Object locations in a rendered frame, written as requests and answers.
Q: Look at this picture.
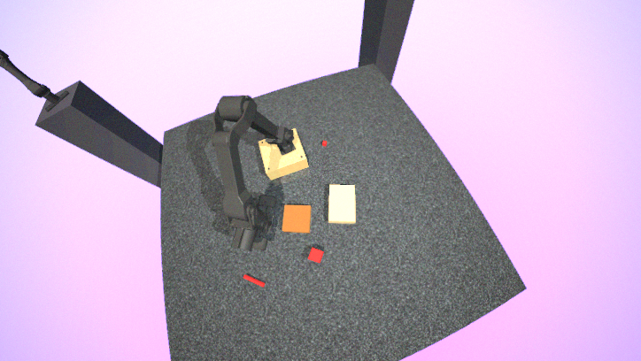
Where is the red block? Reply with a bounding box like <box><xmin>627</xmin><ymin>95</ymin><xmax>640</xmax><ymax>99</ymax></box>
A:
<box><xmin>309</xmin><ymin>247</ymin><xmax>324</xmax><ymax>263</ymax></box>

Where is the red bar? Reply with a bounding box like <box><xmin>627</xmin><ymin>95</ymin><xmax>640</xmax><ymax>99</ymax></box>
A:
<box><xmin>243</xmin><ymin>274</ymin><xmax>265</xmax><ymax>287</ymax></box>

